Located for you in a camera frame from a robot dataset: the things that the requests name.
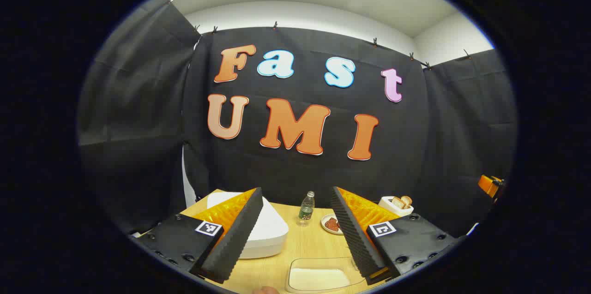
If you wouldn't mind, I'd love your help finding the small white plate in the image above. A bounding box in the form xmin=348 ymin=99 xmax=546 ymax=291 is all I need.
xmin=321 ymin=214 xmax=344 ymax=235

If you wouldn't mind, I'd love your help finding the clear plastic tray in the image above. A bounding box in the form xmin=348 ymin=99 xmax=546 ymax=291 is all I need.
xmin=285 ymin=257 xmax=370 ymax=294

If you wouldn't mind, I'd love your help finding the clear plastic water bottle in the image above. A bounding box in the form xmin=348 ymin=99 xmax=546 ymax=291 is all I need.
xmin=298 ymin=191 xmax=315 ymax=227

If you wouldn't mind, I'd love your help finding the white toaster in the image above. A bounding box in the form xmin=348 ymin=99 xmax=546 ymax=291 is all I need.
xmin=378 ymin=196 xmax=414 ymax=217

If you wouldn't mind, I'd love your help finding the white rice cooker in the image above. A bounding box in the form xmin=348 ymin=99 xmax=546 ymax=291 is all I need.
xmin=206 ymin=192 xmax=289 ymax=259

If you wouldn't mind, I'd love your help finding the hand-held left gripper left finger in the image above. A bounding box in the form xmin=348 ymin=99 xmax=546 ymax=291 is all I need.
xmin=132 ymin=187 xmax=264 ymax=284

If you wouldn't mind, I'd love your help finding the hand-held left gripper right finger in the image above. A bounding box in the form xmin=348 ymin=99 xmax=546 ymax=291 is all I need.
xmin=330 ymin=186 xmax=462 ymax=285

